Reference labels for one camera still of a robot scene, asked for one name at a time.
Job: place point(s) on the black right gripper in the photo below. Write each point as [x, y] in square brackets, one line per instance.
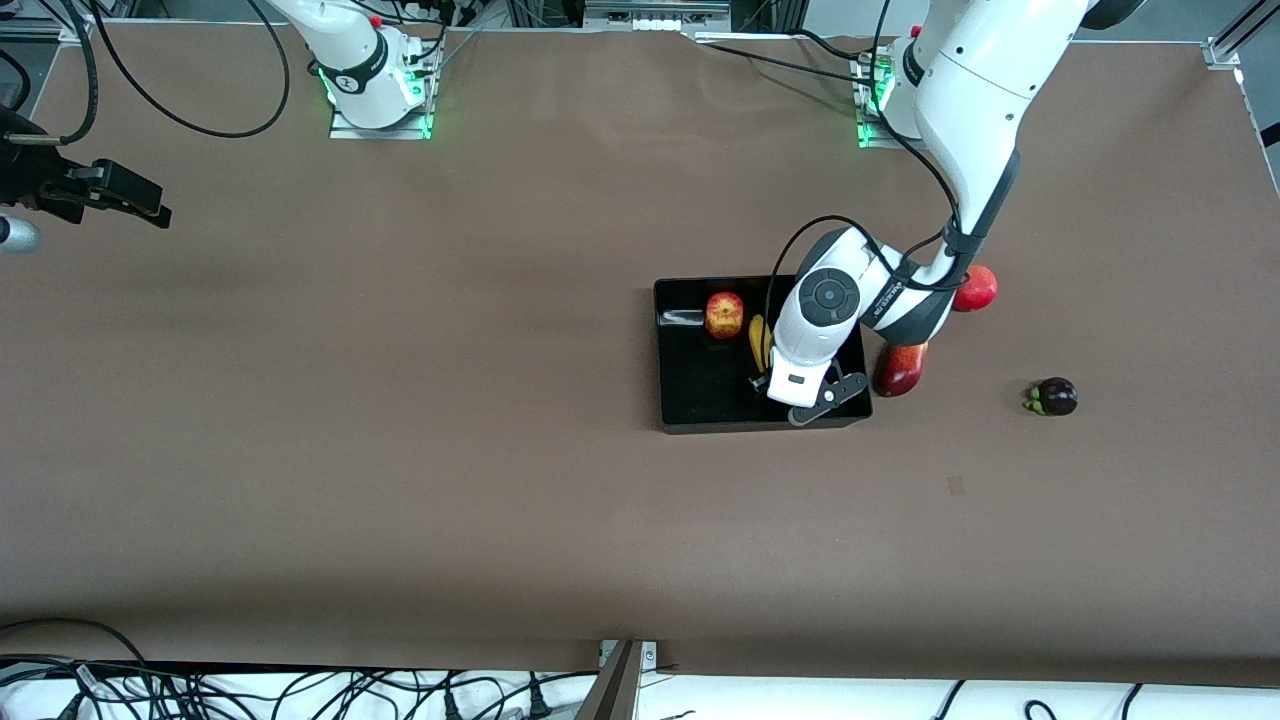
[37, 180]

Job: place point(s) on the yellow banana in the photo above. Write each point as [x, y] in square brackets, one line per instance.
[758, 340]

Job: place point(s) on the black rectangular plastic box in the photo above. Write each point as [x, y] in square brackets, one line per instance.
[710, 390]

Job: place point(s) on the red yellow apple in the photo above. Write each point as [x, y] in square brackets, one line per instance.
[723, 315]

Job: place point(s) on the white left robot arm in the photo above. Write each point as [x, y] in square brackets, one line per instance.
[975, 70]

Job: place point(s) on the red mango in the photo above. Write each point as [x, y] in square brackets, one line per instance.
[900, 372]

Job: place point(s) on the red pomegranate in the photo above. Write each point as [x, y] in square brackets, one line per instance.
[982, 290]

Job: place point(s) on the dark purple mangosteen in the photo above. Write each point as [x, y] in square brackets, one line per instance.
[1057, 397]

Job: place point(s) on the grey metal stand beam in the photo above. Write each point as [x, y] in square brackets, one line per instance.
[612, 690]

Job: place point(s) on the white power strip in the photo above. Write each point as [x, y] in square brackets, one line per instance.
[655, 20]

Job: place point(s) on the aluminium frame profile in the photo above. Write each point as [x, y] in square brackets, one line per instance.
[75, 30]
[1225, 52]

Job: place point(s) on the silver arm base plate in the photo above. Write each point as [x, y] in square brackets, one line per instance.
[870, 143]
[375, 133]

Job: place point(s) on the silver metal bracket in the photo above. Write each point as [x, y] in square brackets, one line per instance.
[648, 655]

